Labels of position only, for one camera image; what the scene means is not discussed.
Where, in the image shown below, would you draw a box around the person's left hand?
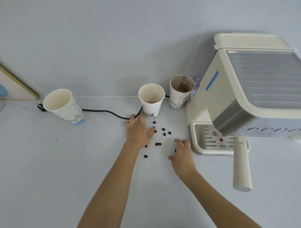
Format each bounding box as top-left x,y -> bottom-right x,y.
124,110 -> 156,150

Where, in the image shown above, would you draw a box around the person's right hand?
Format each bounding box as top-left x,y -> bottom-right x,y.
168,139 -> 199,180

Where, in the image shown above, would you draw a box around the person's left forearm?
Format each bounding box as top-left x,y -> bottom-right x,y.
77,142 -> 147,228

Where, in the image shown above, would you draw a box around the person's right forearm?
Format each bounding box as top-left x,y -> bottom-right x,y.
176,169 -> 263,228

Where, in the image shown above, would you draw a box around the scattered coffee beans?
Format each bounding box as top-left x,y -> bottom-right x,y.
143,121 -> 177,158

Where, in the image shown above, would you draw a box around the white paper cup with grounds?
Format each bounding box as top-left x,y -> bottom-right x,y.
138,83 -> 166,120

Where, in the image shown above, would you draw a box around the metal drip tray grid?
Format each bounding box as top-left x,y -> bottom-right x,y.
200,125 -> 235,151

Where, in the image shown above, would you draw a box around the coffee-stained paper cup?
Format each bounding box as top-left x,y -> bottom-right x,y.
169,74 -> 196,111

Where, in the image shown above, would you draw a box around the white and blue tag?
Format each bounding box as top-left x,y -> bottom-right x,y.
190,78 -> 200,99

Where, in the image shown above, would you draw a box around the blue tape strip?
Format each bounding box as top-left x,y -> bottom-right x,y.
205,70 -> 219,92

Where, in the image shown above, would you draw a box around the cream espresso machine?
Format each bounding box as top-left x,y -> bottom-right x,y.
185,33 -> 301,156

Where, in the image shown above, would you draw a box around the clean white paper cup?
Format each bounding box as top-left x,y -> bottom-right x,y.
42,88 -> 86,125

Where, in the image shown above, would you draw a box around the beige framed board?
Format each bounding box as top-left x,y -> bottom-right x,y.
0,64 -> 39,101

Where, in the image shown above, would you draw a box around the black power cable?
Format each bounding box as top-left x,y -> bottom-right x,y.
38,95 -> 170,120

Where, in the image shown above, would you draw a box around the cream portafilter handle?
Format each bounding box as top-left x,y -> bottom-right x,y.
232,137 -> 253,193

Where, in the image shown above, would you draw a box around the thin white wire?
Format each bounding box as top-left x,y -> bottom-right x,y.
194,0 -> 214,81

